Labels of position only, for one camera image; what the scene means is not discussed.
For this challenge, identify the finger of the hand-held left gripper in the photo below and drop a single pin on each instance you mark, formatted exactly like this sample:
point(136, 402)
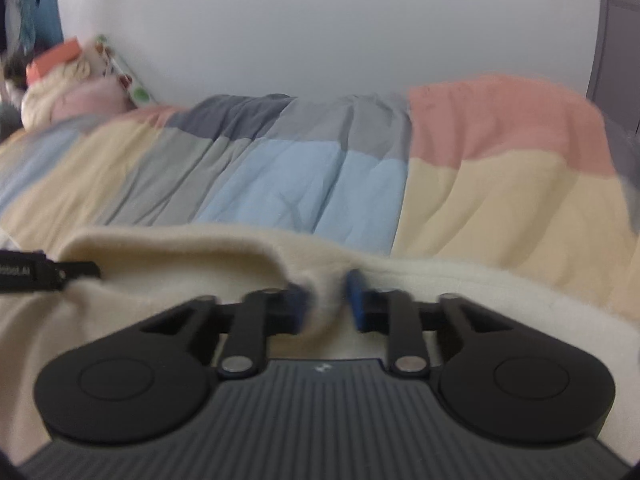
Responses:
point(82, 270)

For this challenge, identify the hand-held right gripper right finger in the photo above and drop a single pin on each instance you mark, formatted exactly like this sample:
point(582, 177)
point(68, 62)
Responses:
point(357, 305)

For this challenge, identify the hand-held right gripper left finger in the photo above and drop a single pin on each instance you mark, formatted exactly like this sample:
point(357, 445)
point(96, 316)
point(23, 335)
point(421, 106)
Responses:
point(296, 307)

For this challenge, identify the cream fleece jacket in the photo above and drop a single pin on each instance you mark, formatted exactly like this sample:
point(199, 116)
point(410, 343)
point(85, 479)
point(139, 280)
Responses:
point(175, 260)

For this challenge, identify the patchwork checkered quilt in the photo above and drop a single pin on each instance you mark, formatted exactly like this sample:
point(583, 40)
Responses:
point(300, 175)

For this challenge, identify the cream blanket pile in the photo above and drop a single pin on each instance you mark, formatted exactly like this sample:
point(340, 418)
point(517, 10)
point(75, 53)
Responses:
point(45, 100)

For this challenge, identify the patterned white pillow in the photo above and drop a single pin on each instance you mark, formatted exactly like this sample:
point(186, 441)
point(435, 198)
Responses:
point(125, 76)

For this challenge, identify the orange box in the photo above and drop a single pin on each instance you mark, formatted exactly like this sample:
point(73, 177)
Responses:
point(55, 56)

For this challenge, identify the dark teal curtain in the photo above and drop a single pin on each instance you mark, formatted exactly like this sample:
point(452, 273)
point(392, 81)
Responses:
point(47, 5)

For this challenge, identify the grey door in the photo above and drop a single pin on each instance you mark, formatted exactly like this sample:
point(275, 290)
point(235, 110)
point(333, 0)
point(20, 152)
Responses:
point(620, 20)

